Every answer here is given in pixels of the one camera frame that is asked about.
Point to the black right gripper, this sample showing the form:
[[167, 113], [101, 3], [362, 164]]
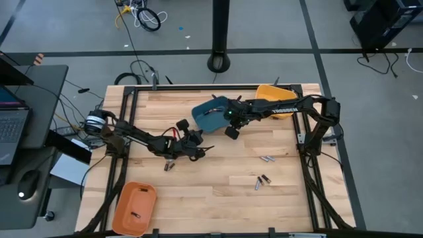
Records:
[[241, 114]]

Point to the white flat box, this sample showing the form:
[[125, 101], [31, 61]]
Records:
[[67, 172]]

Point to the black stand pole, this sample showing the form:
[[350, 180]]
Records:
[[220, 33]]

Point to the black flat panel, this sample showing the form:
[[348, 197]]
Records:
[[67, 148]]

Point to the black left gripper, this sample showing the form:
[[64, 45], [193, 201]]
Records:
[[176, 147]]

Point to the metal clamp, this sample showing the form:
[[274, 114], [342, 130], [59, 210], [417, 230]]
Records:
[[154, 82]]

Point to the black equipment rack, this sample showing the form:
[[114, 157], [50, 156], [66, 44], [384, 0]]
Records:
[[376, 26]]

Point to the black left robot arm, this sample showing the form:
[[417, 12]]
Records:
[[138, 140]]

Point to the black side desk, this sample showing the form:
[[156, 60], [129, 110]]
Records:
[[49, 86]]

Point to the teal plastic bin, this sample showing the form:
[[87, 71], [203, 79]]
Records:
[[211, 122]]

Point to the orange striped object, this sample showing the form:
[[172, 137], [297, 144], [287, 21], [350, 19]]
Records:
[[39, 59]]

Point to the black computer mouse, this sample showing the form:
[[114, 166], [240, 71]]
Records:
[[28, 185]]

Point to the small black plug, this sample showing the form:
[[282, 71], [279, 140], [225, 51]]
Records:
[[83, 90]]

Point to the open grey laptop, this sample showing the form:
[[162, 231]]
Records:
[[11, 129]]

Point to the black aluminium table frame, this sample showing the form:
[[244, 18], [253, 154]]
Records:
[[198, 88]]

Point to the yellow plastic bin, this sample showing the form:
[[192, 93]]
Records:
[[271, 92]]

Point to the black angled screen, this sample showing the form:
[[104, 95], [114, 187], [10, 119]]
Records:
[[10, 72]]

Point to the black caster wheel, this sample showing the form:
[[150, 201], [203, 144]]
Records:
[[49, 216]]

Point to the orange plastic bin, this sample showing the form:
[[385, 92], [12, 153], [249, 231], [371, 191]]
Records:
[[127, 205]]

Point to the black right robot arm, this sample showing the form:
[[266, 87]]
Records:
[[284, 110]]

